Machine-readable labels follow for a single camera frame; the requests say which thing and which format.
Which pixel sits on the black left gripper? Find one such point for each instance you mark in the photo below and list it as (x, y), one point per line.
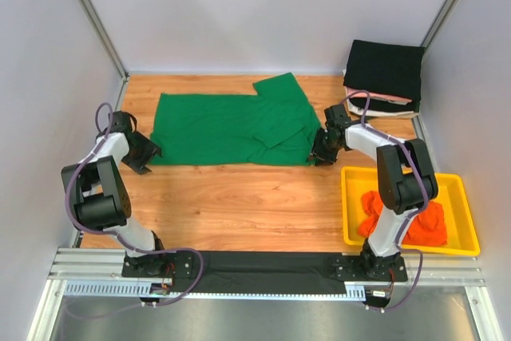
(149, 152)

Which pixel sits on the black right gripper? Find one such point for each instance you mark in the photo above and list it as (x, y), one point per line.
(323, 159)

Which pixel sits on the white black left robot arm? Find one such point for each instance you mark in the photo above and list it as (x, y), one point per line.
(98, 202)

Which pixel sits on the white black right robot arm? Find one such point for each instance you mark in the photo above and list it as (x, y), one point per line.
(406, 184)

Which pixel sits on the white folded t shirt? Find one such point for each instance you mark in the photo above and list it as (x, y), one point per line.
(379, 108)

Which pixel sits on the pink folded t shirt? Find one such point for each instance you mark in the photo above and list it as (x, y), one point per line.
(378, 96)

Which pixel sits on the dark green folded t shirt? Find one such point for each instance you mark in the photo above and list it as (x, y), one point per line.
(365, 118)

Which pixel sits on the black folded t shirt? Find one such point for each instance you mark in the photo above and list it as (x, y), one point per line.
(385, 68)
(385, 106)

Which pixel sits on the black folded t shirt top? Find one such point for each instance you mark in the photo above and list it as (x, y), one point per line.
(385, 68)

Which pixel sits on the orange t shirt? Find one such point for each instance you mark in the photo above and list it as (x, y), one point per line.
(427, 229)

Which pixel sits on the black base cloth strip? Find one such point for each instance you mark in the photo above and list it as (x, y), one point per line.
(269, 272)

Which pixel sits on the yellow plastic tray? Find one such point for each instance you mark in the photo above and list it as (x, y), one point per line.
(462, 237)

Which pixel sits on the grey slotted cable duct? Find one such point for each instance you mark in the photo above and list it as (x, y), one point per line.
(149, 290)

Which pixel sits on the aluminium frame rail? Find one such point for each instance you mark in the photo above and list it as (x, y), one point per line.
(97, 264)

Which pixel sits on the left aluminium corner post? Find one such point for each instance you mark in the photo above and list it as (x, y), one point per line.
(95, 21)

